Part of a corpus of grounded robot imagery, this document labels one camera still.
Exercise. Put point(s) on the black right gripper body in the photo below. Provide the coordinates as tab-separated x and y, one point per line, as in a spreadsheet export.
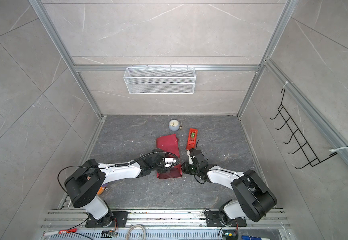
190	169

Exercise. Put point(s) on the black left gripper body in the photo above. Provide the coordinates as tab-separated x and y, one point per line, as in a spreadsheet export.
161	167

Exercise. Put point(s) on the dark red wrapping paper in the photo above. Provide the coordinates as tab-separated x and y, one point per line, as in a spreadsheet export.
170	144

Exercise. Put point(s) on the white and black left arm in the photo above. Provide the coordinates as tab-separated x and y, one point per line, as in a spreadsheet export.
84	184

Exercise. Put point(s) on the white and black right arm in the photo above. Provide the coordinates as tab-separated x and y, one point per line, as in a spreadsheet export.
253	197

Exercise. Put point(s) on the red tape dispenser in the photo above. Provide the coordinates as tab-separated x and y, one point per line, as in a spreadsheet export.
192	139

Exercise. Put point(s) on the small round white clock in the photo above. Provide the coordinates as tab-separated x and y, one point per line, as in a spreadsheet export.
174	125

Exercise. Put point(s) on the orange plush toy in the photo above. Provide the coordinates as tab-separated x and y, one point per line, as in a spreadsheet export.
101	190

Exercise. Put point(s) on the blue and white marker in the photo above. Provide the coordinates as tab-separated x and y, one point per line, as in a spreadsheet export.
253	238

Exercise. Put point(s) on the red and white marker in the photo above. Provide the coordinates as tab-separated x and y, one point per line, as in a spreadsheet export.
46	234

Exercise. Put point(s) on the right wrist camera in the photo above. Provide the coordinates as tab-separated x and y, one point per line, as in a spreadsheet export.
196	157

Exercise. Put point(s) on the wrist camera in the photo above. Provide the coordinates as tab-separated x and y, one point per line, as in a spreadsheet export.
196	157
170	162

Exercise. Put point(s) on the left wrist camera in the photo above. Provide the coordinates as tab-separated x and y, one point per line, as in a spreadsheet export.
170	162

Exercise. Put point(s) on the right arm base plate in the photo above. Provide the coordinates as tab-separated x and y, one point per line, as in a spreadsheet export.
213	218

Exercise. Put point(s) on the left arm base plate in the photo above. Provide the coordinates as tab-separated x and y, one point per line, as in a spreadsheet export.
121	218

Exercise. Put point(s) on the white wire mesh basket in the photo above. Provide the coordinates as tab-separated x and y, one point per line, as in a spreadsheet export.
160	80

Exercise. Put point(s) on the aluminium front rail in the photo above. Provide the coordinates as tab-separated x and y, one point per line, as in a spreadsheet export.
164	225

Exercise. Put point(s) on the black wire hook rack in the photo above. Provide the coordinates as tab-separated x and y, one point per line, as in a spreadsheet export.
297	136

